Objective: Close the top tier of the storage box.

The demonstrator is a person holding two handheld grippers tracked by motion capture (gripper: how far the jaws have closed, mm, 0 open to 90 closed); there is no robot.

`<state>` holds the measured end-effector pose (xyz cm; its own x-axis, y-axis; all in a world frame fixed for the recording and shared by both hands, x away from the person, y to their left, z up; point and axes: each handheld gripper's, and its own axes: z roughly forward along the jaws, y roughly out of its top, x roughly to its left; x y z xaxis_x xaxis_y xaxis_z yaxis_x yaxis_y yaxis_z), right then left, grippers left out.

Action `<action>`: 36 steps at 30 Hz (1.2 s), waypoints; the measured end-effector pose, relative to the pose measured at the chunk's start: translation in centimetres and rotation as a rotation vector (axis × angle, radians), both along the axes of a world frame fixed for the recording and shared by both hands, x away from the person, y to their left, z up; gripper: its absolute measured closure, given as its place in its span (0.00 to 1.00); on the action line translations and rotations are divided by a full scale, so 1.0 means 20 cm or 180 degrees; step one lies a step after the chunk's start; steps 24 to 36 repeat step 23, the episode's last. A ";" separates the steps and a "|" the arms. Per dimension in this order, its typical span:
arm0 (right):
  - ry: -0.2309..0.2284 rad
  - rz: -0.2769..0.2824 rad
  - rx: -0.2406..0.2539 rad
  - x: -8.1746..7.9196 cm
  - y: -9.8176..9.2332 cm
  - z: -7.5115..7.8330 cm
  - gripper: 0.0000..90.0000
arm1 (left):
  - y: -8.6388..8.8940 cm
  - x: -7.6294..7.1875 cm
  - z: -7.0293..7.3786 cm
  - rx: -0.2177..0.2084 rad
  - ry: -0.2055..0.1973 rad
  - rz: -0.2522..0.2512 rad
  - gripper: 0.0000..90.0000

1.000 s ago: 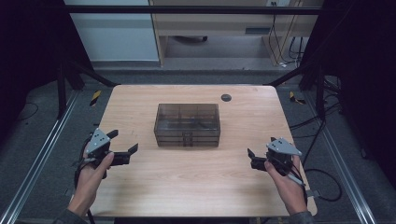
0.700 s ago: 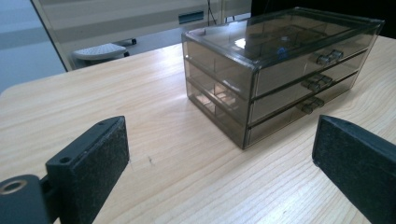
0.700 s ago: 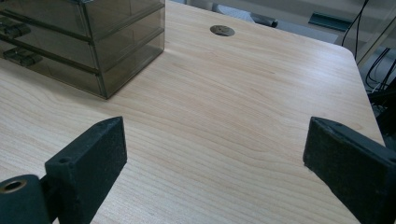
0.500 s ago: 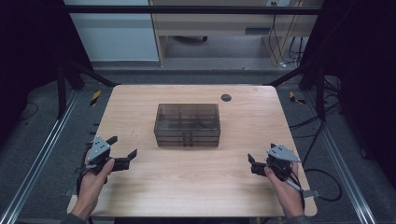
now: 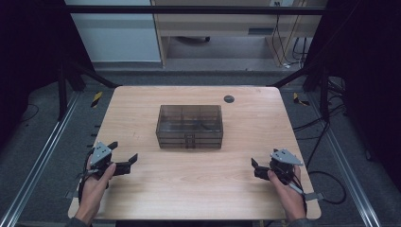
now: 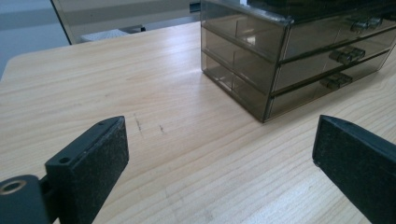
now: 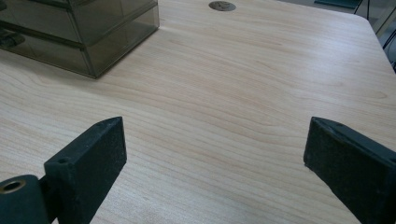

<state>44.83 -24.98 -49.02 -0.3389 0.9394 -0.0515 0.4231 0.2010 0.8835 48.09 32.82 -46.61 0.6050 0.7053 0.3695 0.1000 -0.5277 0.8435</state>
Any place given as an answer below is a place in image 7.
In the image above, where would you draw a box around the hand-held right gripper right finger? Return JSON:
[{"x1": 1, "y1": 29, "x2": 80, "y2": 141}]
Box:
[{"x1": 303, "y1": 116, "x2": 396, "y2": 224}]

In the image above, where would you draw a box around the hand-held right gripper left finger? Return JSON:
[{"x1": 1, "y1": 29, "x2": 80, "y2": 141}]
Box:
[{"x1": 43, "y1": 116, "x2": 128, "y2": 224}]

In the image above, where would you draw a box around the smoky transparent drawer box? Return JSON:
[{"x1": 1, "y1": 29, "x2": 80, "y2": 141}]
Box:
[{"x1": 0, "y1": 0, "x2": 161, "y2": 79}]

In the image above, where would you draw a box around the grey round table grommet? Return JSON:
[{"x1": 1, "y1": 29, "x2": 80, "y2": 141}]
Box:
[{"x1": 208, "y1": 0, "x2": 237, "y2": 12}]

